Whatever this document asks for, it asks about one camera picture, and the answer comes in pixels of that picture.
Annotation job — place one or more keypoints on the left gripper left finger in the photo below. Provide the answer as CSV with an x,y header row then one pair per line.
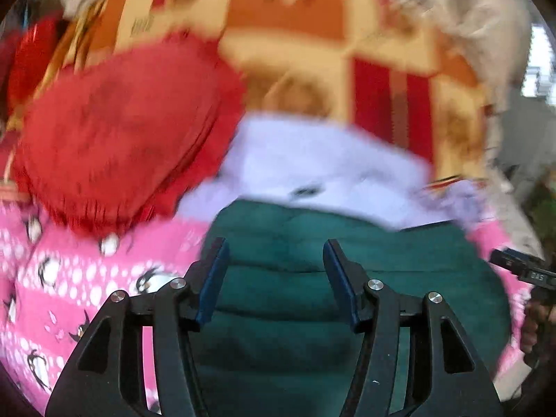
x,y
105,374

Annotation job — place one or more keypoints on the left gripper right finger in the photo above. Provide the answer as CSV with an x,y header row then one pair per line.
x,y
446,376

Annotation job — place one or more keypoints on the dark green puffer jacket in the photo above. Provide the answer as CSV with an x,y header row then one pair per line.
x,y
323,315

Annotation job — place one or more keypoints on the person's right hand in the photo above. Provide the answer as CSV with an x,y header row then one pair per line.
x,y
534,316

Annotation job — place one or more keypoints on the pink penguin bedsheet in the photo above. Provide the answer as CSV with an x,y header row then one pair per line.
x,y
53,283

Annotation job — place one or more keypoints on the lavender fleece garment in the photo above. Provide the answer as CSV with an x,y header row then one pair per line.
x,y
298,163

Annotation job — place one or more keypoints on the red heart ruffled pillow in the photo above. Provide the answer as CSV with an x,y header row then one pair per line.
x,y
118,144

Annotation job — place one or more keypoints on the beige floral quilt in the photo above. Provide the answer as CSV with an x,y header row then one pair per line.
x,y
494,36

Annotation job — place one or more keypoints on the orange red checkered blanket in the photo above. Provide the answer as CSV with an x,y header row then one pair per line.
x,y
382,65

